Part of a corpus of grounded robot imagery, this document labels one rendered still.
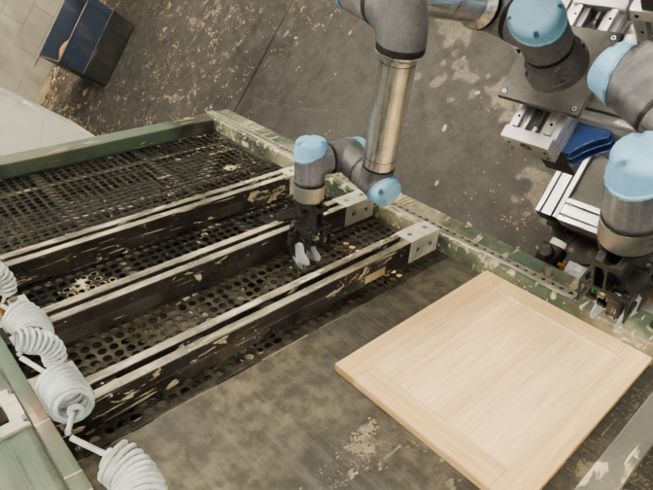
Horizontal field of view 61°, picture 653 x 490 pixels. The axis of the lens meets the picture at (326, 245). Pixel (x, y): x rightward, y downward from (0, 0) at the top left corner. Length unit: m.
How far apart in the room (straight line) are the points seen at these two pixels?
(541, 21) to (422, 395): 0.83
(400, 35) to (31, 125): 3.89
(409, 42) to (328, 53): 2.44
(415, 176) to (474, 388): 1.75
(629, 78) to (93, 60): 4.65
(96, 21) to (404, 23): 4.24
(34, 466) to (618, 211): 0.88
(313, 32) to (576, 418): 2.95
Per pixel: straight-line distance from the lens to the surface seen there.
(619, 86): 0.83
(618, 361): 1.40
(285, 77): 3.64
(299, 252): 1.42
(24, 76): 6.11
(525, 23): 1.37
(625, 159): 0.71
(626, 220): 0.75
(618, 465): 1.15
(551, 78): 1.49
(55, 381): 0.93
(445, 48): 3.09
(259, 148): 2.16
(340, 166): 1.32
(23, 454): 1.01
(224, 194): 1.70
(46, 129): 4.75
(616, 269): 0.80
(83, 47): 5.11
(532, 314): 1.45
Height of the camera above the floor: 2.34
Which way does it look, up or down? 52 degrees down
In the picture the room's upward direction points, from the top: 64 degrees counter-clockwise
